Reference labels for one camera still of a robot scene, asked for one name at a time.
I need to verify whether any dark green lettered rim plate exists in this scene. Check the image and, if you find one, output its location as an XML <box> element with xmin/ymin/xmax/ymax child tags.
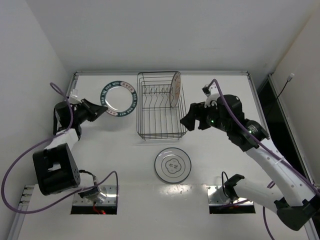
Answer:
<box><xmin>100</xmin><ymin>80</ymin><xmax>138</xmax><ymax>117</ymax></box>

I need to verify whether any orange sunburst plate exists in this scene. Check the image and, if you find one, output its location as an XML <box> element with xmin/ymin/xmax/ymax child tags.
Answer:
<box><xmin>169</xmin><ymin>71</ymin><xmax>182</xmax><ymax>108</ymax></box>

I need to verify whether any white plate green rim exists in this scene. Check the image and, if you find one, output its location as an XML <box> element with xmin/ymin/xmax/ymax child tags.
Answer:
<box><xmin>154</xmin><ymin>147</ymin><xmax>192</xmax><ymax>184</ymax></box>

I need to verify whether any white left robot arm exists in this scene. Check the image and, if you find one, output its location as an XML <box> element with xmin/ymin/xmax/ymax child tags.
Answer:
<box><xmin>32</xmin><ymin>99</ymin><xmax>108</xmax><ymax>196</ymax></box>

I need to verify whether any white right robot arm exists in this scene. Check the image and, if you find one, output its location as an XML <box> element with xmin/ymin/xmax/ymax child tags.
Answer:
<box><xmin>180</xmin><ymin>94</ymin><xmax>320</xmax><ymax>231</ymax></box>

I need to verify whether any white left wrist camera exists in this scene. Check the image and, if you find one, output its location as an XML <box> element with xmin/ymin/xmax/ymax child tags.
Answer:
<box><xmin>69</xmin><ymin>88</ymin><xmax>78</xmax><ymax>99</ymax></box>

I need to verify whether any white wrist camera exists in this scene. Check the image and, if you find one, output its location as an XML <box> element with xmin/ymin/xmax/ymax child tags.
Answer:
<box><xmin>202</xmin><ymin>83</ymin><xmax>220</xmax><ymax>108</ymax></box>
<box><xmin>69</xmin><ymin>88</ymin><xmax>78</xmax><ymax>99</ymax></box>

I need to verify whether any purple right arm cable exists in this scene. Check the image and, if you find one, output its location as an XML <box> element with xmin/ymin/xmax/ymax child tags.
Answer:
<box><xmin>208</xmin><ymin>78</ymin><xmax>320</xmax><ymax>240</ymax></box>

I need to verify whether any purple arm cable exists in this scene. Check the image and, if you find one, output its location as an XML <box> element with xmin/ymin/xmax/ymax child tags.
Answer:
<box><xmin>1</xmin><ymin>82</ymin><xmax>119</xmax><ymax>215</ymax></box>
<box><xmin>208</xmin><ymin>78</ymin><xmax>320</xmax><ymax>240</ymax></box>

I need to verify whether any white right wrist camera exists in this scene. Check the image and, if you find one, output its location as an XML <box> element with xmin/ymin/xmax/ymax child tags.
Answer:
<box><xmin>202</xmin><ymin>83</ymin><xmax>220</xmax><ymax>108</ymax></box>

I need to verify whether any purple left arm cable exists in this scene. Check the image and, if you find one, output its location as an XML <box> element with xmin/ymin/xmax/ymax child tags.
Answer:
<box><xmin>1</xmin><ymin>82</ymin><xmax>119</xmax><ymax>215</ymax></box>

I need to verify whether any grey wire dish rack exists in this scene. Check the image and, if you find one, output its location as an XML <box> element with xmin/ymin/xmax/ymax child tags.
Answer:
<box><xmin>136</xmin><ymin>71</ymin><xmax>187</xmax><ymax>141</ymax></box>

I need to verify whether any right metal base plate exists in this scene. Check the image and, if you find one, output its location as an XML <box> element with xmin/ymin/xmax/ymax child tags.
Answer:
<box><xmin>206</xmin><ymin>185</ymin><xmax>254</xmax><ymax>207</ymax></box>

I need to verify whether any metal base plate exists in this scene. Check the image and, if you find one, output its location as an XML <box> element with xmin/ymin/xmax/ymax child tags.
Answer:
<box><xmin>72</xmin><ymin>185</ymin><xmax>118</xmax><ymax>207</ymax></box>
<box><xmin>206</xmin><ymin>185</ymin><xmax>254</xmax><ymax>207</ymax></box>

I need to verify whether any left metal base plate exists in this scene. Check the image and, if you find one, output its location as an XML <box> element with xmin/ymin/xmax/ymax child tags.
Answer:
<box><xmin>72</xmin><ymin>185</ymin><xmax>118</xmax><ymax>207</ymax></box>

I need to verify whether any black wall cable white plug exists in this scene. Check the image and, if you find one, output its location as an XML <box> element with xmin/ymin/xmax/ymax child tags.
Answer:
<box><xmin>275</xmin><ymin>73</ymin><xmax>295</xmax><ymax>101</ymax></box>

